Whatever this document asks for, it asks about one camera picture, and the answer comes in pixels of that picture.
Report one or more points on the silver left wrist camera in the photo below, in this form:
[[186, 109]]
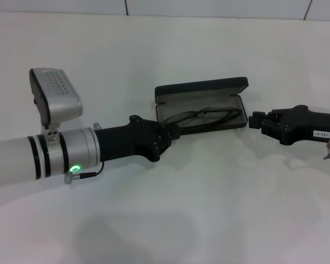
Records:
[[60, 99]]

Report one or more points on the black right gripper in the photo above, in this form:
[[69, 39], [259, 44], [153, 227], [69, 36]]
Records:
[[313, 123]]

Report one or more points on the black thin-framed glasses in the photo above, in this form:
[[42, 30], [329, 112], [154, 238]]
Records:
[[233, 114]]

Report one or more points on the silver left connector stub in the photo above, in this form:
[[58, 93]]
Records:
[[97, 126]]

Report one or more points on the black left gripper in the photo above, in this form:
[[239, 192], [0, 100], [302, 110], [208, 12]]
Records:
[[118, 143]]

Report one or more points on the black glasses case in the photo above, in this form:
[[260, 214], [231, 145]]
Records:
[[203, 85]]

